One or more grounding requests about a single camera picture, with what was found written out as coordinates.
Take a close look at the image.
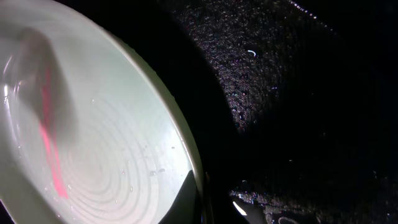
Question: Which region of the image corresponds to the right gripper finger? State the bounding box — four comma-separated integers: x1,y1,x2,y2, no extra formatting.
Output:
159,170,202,224

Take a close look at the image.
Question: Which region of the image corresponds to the light blue plate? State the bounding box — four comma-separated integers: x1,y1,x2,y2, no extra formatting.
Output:
1,1,208,223

